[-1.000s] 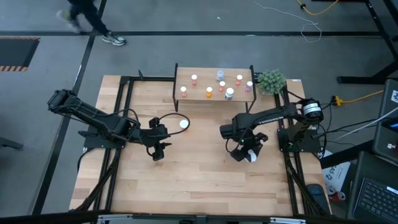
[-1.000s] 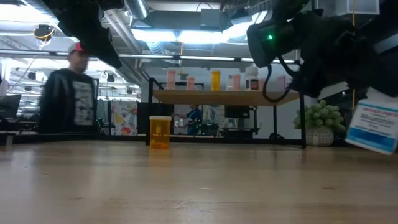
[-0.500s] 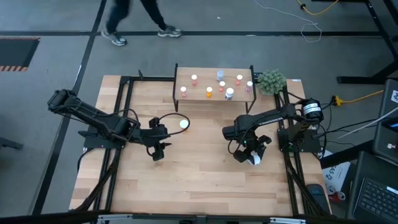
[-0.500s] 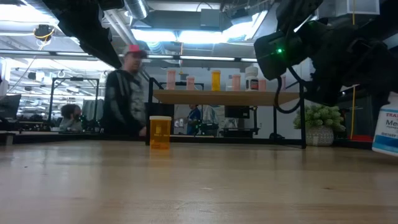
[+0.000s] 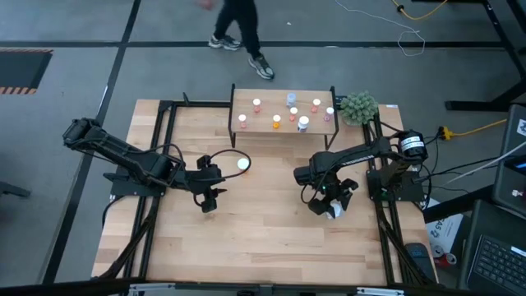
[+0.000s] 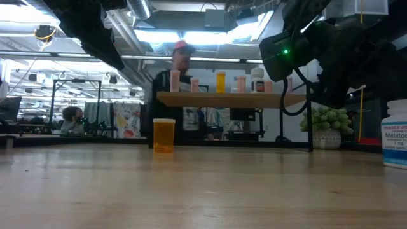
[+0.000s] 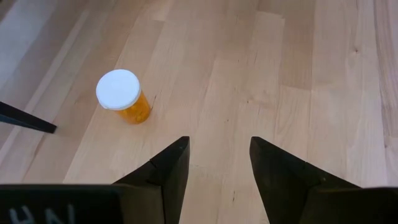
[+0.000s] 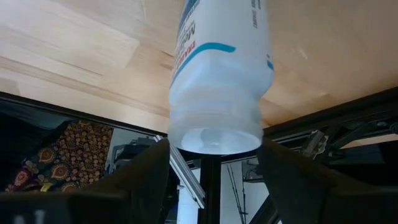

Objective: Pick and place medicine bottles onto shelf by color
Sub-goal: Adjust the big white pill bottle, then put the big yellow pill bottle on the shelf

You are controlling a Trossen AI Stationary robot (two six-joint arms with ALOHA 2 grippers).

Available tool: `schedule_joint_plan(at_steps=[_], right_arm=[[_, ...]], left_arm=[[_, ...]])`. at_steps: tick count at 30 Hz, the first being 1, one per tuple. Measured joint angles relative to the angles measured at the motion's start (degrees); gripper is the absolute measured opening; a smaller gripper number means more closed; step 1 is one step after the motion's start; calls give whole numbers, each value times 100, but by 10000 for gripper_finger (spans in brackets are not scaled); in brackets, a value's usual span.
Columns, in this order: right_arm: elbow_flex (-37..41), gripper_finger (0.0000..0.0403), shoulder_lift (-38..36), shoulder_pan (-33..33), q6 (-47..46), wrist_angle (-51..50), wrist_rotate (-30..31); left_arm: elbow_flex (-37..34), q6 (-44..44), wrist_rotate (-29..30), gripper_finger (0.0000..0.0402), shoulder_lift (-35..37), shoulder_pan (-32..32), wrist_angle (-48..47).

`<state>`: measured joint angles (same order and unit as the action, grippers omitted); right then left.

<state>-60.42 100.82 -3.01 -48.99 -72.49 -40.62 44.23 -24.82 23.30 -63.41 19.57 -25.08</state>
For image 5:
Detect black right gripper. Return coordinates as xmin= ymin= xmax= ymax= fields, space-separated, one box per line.
xmin=307 ymin=177 xmax=359 ymax=220

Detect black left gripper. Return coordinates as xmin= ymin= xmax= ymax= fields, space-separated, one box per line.
xmin=189 ymin=155 xmax=228 ymax=214

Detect large white supplement bottle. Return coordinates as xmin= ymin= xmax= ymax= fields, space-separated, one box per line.
xmin=328 ymin=200 xmax=346 ymax=220

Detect wooden shelf black legs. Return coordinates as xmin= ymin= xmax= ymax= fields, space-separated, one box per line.
xmin=228 ymin=83 xmax=340 ymax=151

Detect black handheld device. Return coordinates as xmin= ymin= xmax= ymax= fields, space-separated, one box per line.
xmin=404 ymin=242 xmax=437 ymax=283

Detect potted green succulent plant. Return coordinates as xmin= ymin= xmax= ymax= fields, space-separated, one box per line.
xmin=339 ymin=90 xmax=380 ymax=127

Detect white cardboard box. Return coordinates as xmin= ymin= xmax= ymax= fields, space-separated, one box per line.
xmin=425 ymin=199 xmax=465 ymax=252

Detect red soda can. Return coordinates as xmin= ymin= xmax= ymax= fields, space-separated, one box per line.
xmin=431 ymin=244 xmax=458 ymax=269

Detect white rod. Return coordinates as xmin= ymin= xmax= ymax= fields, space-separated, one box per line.
xmin=445 ymin=141 xmax=526 ymax=186

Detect black laptop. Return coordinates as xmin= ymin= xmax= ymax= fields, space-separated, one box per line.
xmin=458 ymin=199 xmax=526 ymax=296

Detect person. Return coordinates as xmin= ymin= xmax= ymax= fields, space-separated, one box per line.
xmin=196 ymin=0 xmax=275 ymax=81

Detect black computer case with sticker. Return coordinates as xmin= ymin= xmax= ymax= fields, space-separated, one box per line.
xmin=491 ymin=103 xmax=526 ymax=218

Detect black furniture foot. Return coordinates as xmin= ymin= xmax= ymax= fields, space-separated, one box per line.
xmin=0 ymin=180 xmax=32 ymax=199

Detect black hazard striped floor mat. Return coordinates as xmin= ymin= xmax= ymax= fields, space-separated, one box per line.
xmin=0 ymin=48 xmax=54 ymax=96

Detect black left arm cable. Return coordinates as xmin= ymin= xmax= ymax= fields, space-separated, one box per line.
xmin=162 ymin=141 xmax=252 ymax=206

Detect black metal rig frame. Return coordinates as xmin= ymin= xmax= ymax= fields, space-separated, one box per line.
xmin=92 ymin=92 xmax=439 ymax=296

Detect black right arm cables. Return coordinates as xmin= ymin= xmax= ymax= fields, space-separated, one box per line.
xmin=406 ymin=131 xmax=501 ymax=210

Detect yellow cord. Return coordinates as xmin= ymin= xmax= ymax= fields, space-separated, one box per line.
xmin=437 ymin=118 xmax=509 ymax=141
xmin=390 ymin=0 xmax=450 ymax=21

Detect black desk frame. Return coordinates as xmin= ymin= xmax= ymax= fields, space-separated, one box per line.
xmin=410 ymin=0 xmax=526 ymax=113

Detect thin white cable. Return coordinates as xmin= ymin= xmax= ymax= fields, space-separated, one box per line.
xmin=333 ymin=0 xmax=427 ymax=58

